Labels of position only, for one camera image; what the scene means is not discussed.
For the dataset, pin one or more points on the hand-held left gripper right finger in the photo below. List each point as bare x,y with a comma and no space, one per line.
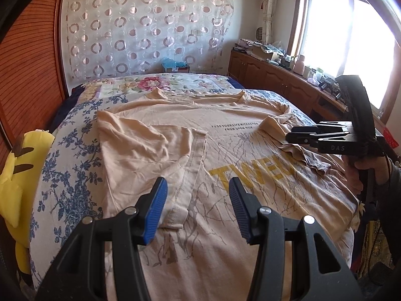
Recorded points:
239,208

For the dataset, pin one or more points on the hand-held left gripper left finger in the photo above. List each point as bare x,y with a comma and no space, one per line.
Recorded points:
155,208

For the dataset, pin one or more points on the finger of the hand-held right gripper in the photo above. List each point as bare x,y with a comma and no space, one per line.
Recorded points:
319,129
300,138

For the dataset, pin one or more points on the beige printed t-shirt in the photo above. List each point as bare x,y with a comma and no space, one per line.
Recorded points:
225,169

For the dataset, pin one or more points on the person's right forearm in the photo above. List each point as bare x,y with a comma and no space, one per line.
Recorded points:
391,200

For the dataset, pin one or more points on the person's right hand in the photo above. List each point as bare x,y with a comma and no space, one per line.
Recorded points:
352,175

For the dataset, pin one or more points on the clutter of small desk things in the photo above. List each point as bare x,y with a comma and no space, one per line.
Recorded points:
316,72

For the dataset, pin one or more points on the long wooden cabinet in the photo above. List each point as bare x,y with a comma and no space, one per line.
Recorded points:
275,75

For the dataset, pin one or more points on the bright window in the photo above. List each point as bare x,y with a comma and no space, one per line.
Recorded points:
347,31

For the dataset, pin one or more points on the blue floral bed sheet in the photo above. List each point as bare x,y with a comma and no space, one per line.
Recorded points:
69,175

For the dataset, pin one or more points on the cardboard box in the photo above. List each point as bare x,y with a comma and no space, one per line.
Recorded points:
261,53

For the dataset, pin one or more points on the small white fan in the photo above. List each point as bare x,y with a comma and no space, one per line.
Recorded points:
259,34

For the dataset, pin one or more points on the pink floral quilt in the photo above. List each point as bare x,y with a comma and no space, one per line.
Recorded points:
147,84

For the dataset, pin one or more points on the cream patterned window curtain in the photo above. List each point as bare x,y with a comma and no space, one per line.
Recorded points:
272,6

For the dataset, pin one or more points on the yellow plush toy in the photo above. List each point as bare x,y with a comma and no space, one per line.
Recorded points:
18,178

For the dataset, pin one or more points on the teal tissue box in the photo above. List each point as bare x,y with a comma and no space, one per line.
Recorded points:
175,65

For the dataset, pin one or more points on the sheer circle-patterned curtain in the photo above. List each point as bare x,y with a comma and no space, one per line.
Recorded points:
147,28

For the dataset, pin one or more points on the wooden slatted wardrobe door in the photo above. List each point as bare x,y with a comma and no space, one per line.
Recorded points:
31,62

